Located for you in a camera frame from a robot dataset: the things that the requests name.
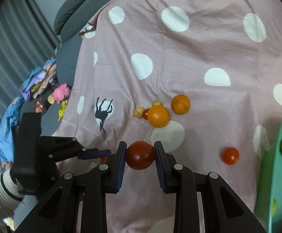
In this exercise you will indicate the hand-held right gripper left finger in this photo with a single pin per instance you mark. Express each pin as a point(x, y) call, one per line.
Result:
point(121, 166)

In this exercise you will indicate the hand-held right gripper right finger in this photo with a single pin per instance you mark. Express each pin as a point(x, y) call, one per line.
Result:
point(160, 168)

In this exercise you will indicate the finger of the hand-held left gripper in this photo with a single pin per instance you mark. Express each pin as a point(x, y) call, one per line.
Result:
point(94, 154)

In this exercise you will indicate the dark red tomato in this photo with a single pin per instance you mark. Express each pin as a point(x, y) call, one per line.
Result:
point(139, 155)

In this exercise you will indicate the orange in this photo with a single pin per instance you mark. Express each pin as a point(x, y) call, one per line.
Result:
point(180, 104)
point(158, 116)

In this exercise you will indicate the small yellow fruit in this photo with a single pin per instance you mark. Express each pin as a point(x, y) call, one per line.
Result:
point(156, 103)
point(138, 112)

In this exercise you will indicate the green bowl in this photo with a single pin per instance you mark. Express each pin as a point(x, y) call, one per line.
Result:
point(272, 174)

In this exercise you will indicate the green lime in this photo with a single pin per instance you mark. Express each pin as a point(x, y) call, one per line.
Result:
point(274, 207)

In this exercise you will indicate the person's left forearm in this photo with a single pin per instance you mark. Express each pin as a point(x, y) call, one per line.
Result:
point(0, 189)

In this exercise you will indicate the blue plastic bag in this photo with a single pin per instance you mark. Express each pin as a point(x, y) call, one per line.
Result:
point(8, 126)

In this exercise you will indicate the red snack packet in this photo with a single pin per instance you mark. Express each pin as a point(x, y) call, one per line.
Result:
point(39, 106)

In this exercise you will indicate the yellow wrapper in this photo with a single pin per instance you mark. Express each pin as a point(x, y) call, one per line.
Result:
point(62, 110)

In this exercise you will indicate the small yellow cup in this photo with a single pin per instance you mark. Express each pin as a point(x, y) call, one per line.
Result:
point(51, 99)

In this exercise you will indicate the pink plush toy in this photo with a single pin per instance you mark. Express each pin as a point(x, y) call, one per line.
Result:
point(61, 92)

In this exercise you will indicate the pile of colourful clothes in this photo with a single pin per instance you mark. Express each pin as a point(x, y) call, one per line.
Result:
point(41, 80)

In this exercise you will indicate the grey sofa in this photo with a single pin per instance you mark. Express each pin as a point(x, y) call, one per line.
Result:
point(65, 58)

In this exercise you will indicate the pink polka-dot blanket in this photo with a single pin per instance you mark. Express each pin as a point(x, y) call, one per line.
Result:
point(204, 41)

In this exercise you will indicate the grey cushion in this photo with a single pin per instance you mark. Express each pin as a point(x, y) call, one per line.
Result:
point(77, 7)

